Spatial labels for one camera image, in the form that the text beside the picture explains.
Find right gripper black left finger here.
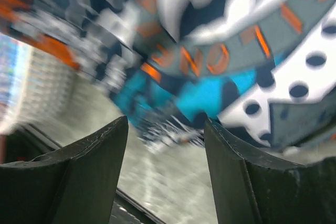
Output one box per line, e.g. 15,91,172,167
1,116,129,223

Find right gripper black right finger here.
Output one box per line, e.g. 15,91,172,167
204,119,335,223

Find blue orange patterned shorts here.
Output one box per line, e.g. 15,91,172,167
1,0,335,152

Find white laundry basket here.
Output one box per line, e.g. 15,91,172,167
1,35,75,135

